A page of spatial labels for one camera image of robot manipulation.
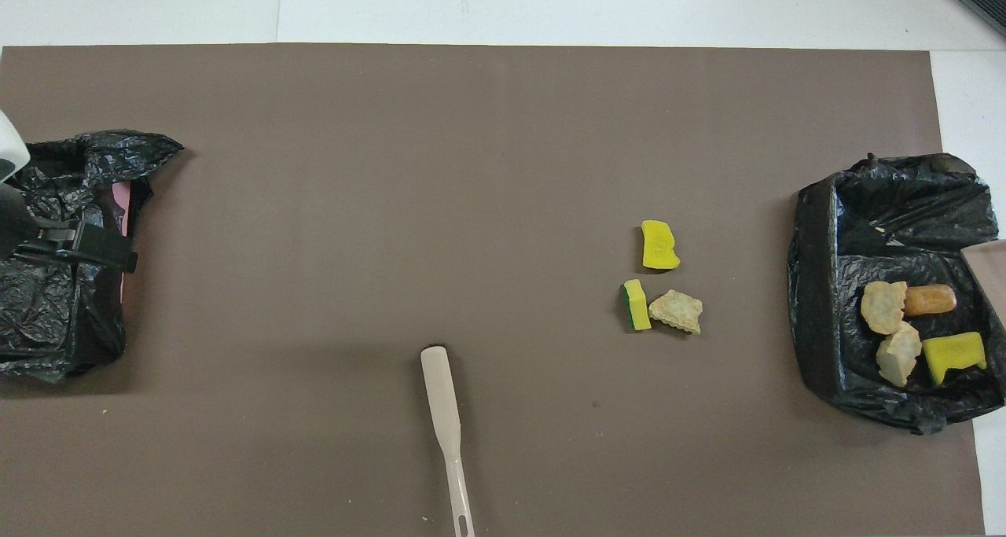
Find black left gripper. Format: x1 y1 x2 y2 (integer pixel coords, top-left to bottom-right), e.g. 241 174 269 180
0 182 139 273

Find beige hand brush black bristles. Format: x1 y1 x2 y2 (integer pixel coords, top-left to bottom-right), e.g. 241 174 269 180
420 345 477 537

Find yellow sponge with green pad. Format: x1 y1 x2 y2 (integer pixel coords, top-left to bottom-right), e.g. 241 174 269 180
621 279 653 332

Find curved yellow sponge piece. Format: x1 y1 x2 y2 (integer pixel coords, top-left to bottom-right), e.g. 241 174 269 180
641 220 681 270

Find jagged beige sponge piece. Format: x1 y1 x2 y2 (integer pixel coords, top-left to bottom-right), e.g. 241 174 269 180
648 289 703 335

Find oval beige sponge piece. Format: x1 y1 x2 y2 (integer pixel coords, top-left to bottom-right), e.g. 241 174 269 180
860 281 909 336

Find pointed beige sponge piece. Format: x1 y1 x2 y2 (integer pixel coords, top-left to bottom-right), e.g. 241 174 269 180
876 322 923 388

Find orange brown sponge piece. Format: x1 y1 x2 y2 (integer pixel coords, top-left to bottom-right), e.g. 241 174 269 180
902 284 958 318

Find notched yellow sponge piece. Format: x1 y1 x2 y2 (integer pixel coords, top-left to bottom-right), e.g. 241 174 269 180
921 331 988 388

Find beige plastic dustpan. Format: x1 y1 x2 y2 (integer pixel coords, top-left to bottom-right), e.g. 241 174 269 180
960 239 1006 326

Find pink plastic bin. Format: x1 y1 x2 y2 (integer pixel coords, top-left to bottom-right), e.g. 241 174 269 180
112 182 133 298

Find black plastic trash bag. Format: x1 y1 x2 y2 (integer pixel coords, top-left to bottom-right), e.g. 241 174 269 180
0 130 185 384

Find left black-lined bin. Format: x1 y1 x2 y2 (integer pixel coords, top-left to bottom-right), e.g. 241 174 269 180
788 153 1006 436

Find brown table mat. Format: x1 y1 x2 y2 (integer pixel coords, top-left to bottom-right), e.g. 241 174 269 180
0 43 987 537

